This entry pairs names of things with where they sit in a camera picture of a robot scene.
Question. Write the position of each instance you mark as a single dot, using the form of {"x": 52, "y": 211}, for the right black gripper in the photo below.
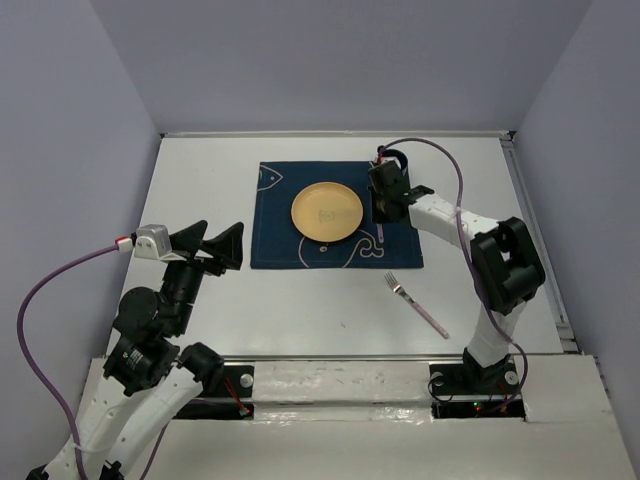
{"x": 377, "y": 216}

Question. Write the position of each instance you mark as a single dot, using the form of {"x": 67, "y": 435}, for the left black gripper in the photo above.
{"x": 228, "y": 246}

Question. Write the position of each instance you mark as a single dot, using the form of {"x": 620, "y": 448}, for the yellow round plate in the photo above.
{"x": 327, "y": 212}

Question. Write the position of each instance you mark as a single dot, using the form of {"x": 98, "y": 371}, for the navy whale placemat cloth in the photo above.
{"x": 277, "y": 245}

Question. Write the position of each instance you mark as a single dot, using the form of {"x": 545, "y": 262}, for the pink handled fork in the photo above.
{"x": 399, "y": 290}

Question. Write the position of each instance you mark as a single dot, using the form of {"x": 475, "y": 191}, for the dark blue mug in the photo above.
{"x": 388, "y": 154}

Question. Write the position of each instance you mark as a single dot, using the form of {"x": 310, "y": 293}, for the pink handled knife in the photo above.
{"x": 380, "y": 233}

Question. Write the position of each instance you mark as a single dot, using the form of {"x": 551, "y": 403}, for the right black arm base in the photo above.
{"x": 455, "y": 398}

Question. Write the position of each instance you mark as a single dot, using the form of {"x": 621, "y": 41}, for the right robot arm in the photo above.
{"x": 503, "y": 261}

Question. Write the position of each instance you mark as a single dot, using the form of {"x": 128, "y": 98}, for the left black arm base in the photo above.
{"x": 230, "y": 400}

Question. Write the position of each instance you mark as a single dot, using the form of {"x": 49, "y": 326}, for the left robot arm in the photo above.
{"x": 146, "y": 379}

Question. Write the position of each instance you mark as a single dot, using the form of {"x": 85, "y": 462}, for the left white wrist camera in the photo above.
{"x": 149, "y": 242}

